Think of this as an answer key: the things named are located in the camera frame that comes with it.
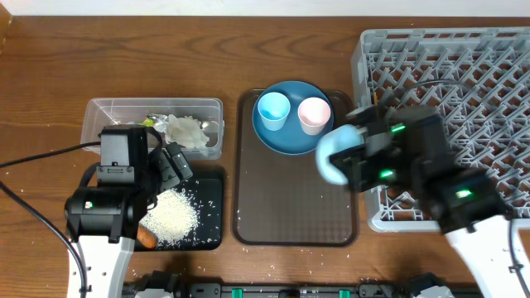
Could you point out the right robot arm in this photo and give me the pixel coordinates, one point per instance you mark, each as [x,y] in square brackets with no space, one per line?
[478,224]

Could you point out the pile of white rice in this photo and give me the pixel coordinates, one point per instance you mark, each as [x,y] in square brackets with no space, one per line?
[172,220]

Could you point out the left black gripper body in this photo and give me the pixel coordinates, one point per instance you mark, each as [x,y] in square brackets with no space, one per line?
[146,178]

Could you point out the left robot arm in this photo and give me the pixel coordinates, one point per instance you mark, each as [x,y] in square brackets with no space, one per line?
[104,213]

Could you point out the orange carrot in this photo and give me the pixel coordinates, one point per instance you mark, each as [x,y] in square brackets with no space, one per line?
[146,238]

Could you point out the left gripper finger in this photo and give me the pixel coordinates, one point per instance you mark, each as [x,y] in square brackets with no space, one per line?
[178,161]
[168,172]

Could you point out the green orange snack wrapper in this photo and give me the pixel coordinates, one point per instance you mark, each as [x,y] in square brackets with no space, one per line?
[148,122]

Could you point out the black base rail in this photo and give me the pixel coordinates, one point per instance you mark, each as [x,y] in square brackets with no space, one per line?
[213,290]

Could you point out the grey dishwasher rack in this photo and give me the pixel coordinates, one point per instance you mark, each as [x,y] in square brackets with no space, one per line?
[477,79]

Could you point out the black plastic tray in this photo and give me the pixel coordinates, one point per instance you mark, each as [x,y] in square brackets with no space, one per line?
[206,190]

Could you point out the small white tissue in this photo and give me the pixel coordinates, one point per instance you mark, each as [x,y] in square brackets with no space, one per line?
[158,121]

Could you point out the clear plastic bin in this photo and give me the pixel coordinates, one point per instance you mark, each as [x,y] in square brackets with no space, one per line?
[111,111]

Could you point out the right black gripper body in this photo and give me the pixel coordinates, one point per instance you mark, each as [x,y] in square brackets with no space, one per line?
[387,170]

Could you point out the brown serving tray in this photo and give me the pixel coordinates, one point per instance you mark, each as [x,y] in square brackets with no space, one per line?
[281,200]

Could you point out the white bowl blue rim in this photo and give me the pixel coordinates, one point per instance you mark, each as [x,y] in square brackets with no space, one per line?
[340,139]

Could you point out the large white tissue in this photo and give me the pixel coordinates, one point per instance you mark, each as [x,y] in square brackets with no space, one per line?
[186,132]

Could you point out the pink cup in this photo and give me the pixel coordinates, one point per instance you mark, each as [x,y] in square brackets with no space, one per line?
[314,113]

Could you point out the light blue cup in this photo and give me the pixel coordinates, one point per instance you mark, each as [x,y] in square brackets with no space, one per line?
[273,109]

